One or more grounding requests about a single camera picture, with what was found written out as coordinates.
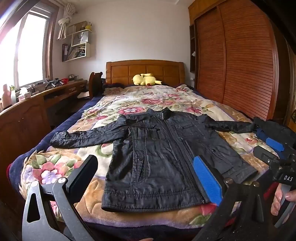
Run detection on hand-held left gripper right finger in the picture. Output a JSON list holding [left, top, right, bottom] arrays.
[[193, 155, 265, 241]]

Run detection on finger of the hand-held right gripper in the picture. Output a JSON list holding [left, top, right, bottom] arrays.
[[253, 117, 290, 147], [253, 138, 285, 166]]

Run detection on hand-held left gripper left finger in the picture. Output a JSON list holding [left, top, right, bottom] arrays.
[[21, 155, 99, 241]]

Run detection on black jacket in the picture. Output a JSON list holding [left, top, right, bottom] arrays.
[[50, 108, 259, 212]]

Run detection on person's right hand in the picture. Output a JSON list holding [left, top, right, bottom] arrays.
[[270, 188, 296, 217]]

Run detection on floral plush blanket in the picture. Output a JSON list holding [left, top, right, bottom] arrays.
[[20, 85, 278, 230]]

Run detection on wooden slatted wardrobe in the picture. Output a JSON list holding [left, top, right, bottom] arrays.
[[188, 0, 287, 126]]

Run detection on wooden desk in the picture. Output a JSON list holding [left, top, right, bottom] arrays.
[[0, 80, 88, 176]]

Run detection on dark wooden chair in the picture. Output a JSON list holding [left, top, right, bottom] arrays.
[[88, 72, 104, 99]]

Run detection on black metal gadget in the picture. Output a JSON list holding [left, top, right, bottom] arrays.
[[45, 78, 64, 90]]

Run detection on pink bottle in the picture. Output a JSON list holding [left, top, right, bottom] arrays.
[[1, 84, 12, 109]]

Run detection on wooden bed headboard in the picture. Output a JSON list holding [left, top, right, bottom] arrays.
[[106, 60, 185, 87]]

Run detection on yellow plush toy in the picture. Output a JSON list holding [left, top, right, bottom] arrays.
[[132, 73, 162, 87]]

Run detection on white paper bag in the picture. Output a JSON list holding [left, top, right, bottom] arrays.
[[77, 31, 89, 44]]

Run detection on window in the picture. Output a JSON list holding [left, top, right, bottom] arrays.
[[0, 5, 58, 88]]

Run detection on white tied curtain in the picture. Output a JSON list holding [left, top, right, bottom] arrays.
[[57, 3, 77, 40]]

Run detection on white wall shelf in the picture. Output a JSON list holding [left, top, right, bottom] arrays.
[[62, 21, 93, 62]]

